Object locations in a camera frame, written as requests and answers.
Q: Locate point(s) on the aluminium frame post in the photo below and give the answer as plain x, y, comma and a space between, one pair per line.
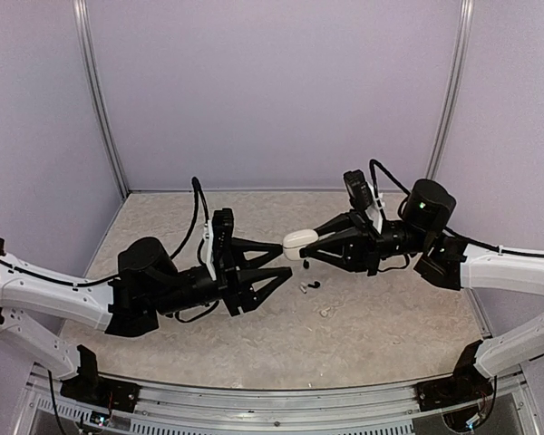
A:
451, 96
82, 22

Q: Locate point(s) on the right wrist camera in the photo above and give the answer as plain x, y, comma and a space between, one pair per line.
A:
362, 198

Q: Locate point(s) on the right aluminium frame post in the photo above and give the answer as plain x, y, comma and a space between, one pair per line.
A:
451, 96

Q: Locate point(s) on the white earbud charging case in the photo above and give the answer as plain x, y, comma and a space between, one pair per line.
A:
293, 242

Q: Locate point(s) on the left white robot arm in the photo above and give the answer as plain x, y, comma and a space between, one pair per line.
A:
129, 304

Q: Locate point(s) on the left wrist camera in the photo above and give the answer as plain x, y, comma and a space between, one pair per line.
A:
217, 238

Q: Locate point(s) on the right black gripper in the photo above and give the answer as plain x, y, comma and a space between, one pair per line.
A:
358, 240

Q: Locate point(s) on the front aluminium rail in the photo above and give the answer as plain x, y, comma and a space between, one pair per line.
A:
166, 408

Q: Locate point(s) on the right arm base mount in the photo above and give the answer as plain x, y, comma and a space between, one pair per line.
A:
450, 391

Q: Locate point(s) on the left aluminium frame post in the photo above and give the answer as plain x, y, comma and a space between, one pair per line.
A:
82, 22

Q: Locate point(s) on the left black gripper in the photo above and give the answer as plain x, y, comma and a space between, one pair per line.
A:
236, 288

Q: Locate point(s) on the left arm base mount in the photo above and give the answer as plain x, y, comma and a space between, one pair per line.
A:
111, 394

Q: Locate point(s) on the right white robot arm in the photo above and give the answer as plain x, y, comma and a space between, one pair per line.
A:
452, 262

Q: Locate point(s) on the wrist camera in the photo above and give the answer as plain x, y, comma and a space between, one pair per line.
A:
362, 198
217, 238

